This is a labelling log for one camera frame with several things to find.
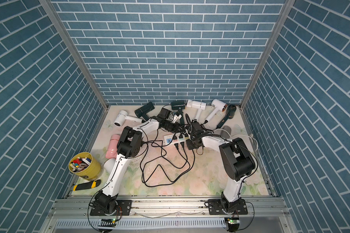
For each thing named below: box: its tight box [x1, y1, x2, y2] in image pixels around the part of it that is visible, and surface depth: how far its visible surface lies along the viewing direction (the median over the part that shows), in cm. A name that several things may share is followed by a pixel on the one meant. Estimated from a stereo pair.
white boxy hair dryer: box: [186, 99, 207, 120], surface depth 118 cm
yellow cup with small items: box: [68, 151, 102, 181], surface depth 77 cm
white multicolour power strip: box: [163, 132, 191, 146], surface depth 100 cm
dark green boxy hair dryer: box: [171, 100, 186, 126], surface depth 118 cm
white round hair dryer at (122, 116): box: [113, 110, 143, 127], surface depth 110 cm
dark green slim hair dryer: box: [134, 101, 156, 121], surface depth 114 cm
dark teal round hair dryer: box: [216, 104, 237, 130], surface depth 110 cm
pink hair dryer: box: [105, 133, 121, 160], surface depth 93 cm
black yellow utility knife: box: [72, 179, 102, 192], surface depth 82 cm
